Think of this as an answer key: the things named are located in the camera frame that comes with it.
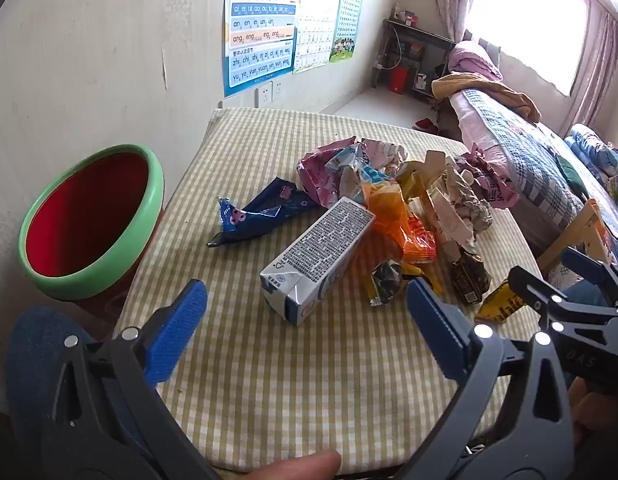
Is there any person's left hand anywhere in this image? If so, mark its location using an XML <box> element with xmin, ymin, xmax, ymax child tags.
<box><xmin>237</xmin><ymin>449</ymin><xmax>342</xmax><ymax>477</ymax></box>

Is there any pink blanket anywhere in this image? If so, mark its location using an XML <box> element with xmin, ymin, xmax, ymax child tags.
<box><xmin>448</xmin><ymin>42</ymin><xmax>504</xmax><ymax>82</ymax></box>

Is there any white chart wall poster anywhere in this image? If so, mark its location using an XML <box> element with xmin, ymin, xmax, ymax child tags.
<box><xmin>292</xmin><ymin>0</ymin><xmax>347</xmax><ymax>74</ymax></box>

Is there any dark blue snack wrapper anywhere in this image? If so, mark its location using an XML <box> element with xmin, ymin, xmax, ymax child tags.
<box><xmin>206</xmin><ymin>176</ymin><xmax>322</xmax><ymax>249</ymax></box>

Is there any blue floral quilt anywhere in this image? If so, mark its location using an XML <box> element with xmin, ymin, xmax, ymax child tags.
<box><xmin>564</xmin><ymin>124</ymin><xmax>618</xmax><ymax>181</ymax></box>

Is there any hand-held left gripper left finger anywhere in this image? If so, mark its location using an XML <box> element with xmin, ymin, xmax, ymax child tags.
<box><xmin>42</xmin><ymin>278</ymin><xmax>215</xmax><ymax>480</ymax></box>

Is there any person's right hand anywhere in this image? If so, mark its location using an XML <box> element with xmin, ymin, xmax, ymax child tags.
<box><xmin>568</xmin><ymin>376</ymin><xmax>618</xmax><ymax>461</ymax></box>

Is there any bright window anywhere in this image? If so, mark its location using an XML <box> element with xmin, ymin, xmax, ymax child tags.
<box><xmin>464</xmin><ymin>0</ymin><xmax>592</xmax><ymax>96</ymax></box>

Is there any white milk carton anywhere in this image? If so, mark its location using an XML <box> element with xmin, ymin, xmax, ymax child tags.
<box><xmin>260</xmin><ymin>196</ymin><xmax>377</xmax><ymax>327</ymax></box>

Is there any red box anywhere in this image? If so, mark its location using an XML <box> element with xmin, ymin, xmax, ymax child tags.
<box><xmin>388</xmin><ymin>65</ymin><xmax>410</xmax><ymax>95</ymax></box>

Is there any dark brown wrapper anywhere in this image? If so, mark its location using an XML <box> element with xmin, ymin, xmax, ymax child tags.
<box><xmin>446</xmin><ymin>244</ymin><xmax>492</xmax><ymax>306</ymax></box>

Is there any green cloth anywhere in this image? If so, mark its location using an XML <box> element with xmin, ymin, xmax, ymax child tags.
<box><xmin>556</xmin><ymin>154</ymin><xmax>590</xmax><ymax>202</ymax></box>

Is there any light blue white wrapper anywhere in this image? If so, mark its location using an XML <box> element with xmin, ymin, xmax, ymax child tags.
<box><xmin>324</xmin><ymin>142</ymin><xmax>397</xmax><ymax>202</ymax></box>

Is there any crumpled white pink-printed paper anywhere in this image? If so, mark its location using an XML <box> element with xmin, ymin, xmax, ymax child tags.
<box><xmin>361</xmin><ymin>137</ymin><xmax>407</xmax><ymax>171</ymax></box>

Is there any gold foil wrapper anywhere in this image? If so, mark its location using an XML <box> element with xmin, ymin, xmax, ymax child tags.
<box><xmin>396</xmin><ymin>160</ymin><xmax>440</xmax><ymax>201</ymax></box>

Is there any blue letter wall poster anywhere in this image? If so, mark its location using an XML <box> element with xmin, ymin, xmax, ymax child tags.
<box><xmin>223</xmin><ymin>0</ymin><xmax>302</xmax><ymax>98</ymax></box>

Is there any yellow checked tablecloth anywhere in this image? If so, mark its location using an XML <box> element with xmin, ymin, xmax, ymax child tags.
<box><xmin>112</xmin><ymin>107</ymin><xmax>544</xmax><ymax>476</ymax></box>

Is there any crumpled silver wrapper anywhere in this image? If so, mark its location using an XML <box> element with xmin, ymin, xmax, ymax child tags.
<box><xmin>456</xmin><ymin>180</ymin><xmax>494</xmax><ymax>233</ymax></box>

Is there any white floral cloth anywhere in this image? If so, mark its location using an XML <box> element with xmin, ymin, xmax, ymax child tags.
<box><xmin>545</xmin><ymin>255</ymin><xmax>577</xmax><ymax>288</ymax></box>

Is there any green-bordered wall poster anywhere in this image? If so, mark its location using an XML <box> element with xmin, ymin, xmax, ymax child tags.
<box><xmin>329</xmin><ymin>0</ymin><xmax>367</xmax><ymax>64</ymax></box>

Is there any small black yellow wrapper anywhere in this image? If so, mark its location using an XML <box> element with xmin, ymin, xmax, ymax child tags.
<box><xmin>366</xmin><ymin>260</ymin><xmax>442</xmax><ymax>308</ymax></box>

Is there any white paper strip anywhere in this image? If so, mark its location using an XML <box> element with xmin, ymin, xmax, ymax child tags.
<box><xmin>423</xmin><ymin>150</ymin><xmax>477</xmax><ymax>252</ymax></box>

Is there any yellow wrapper with silver lining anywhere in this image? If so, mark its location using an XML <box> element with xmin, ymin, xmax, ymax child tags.
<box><xmin>475</xmin><ymin>280</ymin><xmax>520</xmax><ymax>328</ymax></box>

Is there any orange snack wrapper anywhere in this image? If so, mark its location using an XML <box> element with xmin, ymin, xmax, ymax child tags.
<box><xmin>361</xmin><ymin>180</ymin><xmax>437</xmax><ymax>266</ymax></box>

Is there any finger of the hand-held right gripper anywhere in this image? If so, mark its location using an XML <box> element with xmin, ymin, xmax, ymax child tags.
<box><xmin>560</xmin><ymin>246</ymin><xmax>618</xmax><ymax>311</ymax></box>
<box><xmin>508</xmin><ymin>264</ymin><xmax>618</xmax><ymax>347</ymax></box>

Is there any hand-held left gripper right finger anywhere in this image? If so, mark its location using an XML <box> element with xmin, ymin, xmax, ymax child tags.
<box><xmin>405</xmin><ymin>276</ymin><xmax>578</xmax><ymax>480</ymax></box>

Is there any magenta dark-printed wrapper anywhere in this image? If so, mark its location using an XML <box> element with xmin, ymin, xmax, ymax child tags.
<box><xmin>456</xmin><ymin>144</ymin><xmax>520</xmax><ymax>211</ymax></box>

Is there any wooden bed rail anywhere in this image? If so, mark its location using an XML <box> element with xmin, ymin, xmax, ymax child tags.
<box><xmin>536</xmin><ymin>199</ymin><xmax>618</xmax><ymax>277</ymax></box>

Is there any red bin with green rim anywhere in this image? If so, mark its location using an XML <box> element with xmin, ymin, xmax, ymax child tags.
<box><xmin>18</xmin><ymin>144</ymin><xmax>166</xmax><ymax>317</ymax></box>

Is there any tan blanket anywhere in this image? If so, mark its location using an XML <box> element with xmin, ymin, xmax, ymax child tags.
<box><xmin>431</xmin><ymin>74</ymin><xmax>542</xmax><ymax>122</ymax></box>

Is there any shiny pink wrapper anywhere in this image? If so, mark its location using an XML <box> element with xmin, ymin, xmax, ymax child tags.
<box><xmin>296</xmin><ymin>136</ymin><xmax>361</xmax><ymax>209</ymax></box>

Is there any person's right leg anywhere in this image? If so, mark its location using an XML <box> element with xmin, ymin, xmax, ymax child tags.
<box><xmin>564</xmin><ymin>280</ymin><xmax>612</xmax><ymax>307</ymax></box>

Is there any dark shelf unit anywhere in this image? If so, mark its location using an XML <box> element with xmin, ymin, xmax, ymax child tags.
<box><xmin>371</xmin><ymin>19</ymin><xmax>457</xmax><ymax>98</ymax></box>

